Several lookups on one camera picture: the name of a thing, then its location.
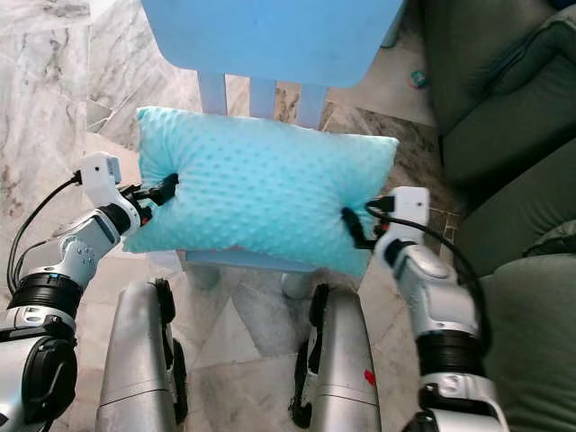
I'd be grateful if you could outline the silver right robot leg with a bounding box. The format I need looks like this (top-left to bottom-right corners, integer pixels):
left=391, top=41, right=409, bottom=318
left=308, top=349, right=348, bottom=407
left=290, top=283, right=381, bottom=432

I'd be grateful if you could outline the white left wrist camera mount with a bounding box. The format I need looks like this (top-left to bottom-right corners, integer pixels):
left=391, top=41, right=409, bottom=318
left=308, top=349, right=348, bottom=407
left=79, top=151, right=122, bottom=210

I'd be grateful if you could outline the light blue plastic chair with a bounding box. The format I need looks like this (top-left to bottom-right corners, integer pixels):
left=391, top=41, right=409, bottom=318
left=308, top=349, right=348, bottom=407
left=141, top=0, right=406, bottom=302

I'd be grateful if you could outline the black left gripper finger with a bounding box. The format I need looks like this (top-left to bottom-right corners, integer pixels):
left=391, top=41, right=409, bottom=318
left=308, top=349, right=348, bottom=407
left=147, top=173, right=179, bottom=206

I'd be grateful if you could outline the silver left robot leg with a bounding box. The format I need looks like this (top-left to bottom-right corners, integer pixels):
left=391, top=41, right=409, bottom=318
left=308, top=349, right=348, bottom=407
left=94, top=277, right=190, bottom=432

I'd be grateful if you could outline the light blue dotted pillow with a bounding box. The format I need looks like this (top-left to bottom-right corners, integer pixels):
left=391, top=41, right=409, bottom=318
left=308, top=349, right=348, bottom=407
left=121, top=105, right=400, bottom=276

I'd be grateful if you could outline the silver robot leg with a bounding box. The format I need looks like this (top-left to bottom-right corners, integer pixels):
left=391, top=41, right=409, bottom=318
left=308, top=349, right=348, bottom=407
left=290, top=283, right=381, bottom=432
left=94, top=277, right=190, bottom=432

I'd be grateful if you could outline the dark green leather sofa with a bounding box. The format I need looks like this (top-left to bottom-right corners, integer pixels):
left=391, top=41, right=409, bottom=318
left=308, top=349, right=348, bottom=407
left=418, top=0, right=576, bottom=432

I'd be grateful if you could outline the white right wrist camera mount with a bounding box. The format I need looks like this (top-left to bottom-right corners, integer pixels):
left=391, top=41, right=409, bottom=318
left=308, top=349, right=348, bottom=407
left=387, top=186, right=430, bottom=242

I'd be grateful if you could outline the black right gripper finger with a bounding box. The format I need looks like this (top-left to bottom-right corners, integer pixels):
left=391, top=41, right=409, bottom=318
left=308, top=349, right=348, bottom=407
left=341, top=206, right=371, bottom=251

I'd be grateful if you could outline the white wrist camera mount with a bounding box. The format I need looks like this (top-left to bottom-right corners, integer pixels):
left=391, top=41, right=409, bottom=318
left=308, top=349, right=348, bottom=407
left=79, top=151, right=122, bottom=210
left=387, top=186, right=430, bottom=242

